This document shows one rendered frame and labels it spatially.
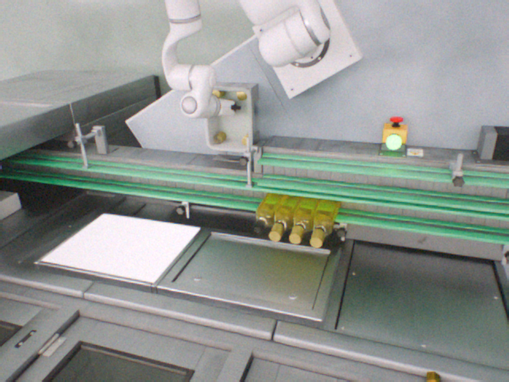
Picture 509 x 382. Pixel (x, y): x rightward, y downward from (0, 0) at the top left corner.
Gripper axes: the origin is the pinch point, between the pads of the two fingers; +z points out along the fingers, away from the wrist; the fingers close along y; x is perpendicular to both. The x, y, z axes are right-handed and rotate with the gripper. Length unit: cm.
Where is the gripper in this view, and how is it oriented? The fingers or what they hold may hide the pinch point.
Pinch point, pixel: (227, 107)
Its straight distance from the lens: 148.1
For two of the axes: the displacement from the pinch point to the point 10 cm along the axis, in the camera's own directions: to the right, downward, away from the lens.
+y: 9.5, 1.2, -3.0
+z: 3.1, -1.6, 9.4
